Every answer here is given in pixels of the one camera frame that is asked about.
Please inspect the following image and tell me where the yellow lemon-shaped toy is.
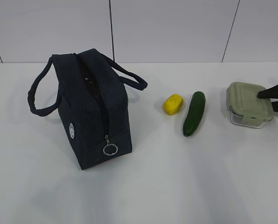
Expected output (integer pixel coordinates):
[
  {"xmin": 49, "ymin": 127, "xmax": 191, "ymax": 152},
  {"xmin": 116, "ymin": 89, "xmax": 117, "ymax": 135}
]
[{"xmin": 163, "ymin": 94, "xmax": 184, "ymax": 115}]

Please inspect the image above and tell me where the glass container with green lid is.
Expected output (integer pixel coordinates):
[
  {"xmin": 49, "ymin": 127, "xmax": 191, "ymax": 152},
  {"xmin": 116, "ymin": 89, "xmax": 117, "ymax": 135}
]
[{"xmin": 226, "ymin": 82, "xmax": 274, "ymax": 128}]

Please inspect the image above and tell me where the green cucumber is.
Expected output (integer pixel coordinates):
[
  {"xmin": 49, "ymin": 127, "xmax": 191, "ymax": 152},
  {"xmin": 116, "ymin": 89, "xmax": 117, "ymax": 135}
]
[{"xmin": 183, "ymin": 91, "xmax": 206, "ymax": 137}]

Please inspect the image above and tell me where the dark navy lunch bag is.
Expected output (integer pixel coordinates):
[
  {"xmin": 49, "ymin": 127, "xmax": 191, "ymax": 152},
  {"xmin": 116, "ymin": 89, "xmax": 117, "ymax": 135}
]
[{"xmin": 28, "ymin": 49, "xmax": 147, "ymax": 170}]

